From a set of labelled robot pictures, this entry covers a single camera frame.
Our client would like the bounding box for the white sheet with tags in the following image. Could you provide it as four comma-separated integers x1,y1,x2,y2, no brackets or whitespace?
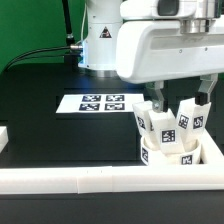
56,93,144,114

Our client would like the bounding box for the white front fence bar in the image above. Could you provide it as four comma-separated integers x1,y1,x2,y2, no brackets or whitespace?
0,165,224,195

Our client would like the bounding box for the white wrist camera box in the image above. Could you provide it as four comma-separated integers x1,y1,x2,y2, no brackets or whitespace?
119,0,183,21

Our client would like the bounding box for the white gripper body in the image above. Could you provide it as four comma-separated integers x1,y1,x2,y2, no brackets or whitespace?
116,19,224,84

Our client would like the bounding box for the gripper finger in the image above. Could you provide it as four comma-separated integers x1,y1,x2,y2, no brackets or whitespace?
195,74,218,105
152,81,168,113

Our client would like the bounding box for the black cable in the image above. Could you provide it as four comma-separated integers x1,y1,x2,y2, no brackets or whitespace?
0,44,83,75

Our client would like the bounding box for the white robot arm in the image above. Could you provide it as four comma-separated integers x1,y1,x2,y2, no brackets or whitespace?
79,0,224,112

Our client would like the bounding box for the white right fence bar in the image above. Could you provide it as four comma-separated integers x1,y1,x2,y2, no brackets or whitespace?
201,130,224,165

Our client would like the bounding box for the black vertical pole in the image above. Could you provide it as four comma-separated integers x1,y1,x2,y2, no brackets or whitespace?
62,0,75,45

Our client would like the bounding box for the white round stool seat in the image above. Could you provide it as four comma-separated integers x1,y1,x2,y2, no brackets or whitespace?
140,137,201,166

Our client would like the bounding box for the white fence bar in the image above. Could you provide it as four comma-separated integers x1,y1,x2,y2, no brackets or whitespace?
201,130,224,165
0,165,224,195

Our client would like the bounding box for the white left fence piece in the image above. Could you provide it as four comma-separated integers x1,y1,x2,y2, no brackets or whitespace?
0,126,8,153

